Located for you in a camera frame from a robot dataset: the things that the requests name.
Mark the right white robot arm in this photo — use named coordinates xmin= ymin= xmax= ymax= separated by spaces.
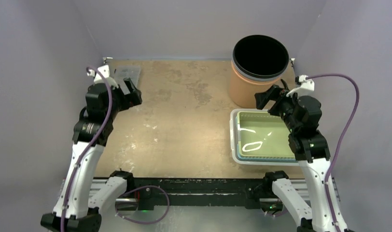
xmin=254 ymin=85 xmax=350 ymax=232

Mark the clear plastic screw organizer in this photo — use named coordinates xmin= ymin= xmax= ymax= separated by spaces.
xmin=113 ymin=65 xmax=141 ymax=86

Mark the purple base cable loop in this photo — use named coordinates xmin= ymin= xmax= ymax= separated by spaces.
xmin=114 ymin=185 xmax=170 ymax=225

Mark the white perforated plastic basket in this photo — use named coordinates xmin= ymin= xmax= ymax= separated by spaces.
xmin=229 ymin=108 xmax=301 ymax=166

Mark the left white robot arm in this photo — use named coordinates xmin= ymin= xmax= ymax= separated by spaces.
xmin=40 ymin=78 xmax=142 ymax=232

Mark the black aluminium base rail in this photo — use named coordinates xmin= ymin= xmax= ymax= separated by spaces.
xmin=60 ymin=177 xmax=337 ymax=212

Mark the orange bucket black rim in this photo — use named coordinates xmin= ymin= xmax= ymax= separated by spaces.
xmin=229 ymin=35 xmax=290 ymax=108

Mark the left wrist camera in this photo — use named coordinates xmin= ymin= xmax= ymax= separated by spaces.
xmin=86 ymin=65 xmax=119 ymax=88

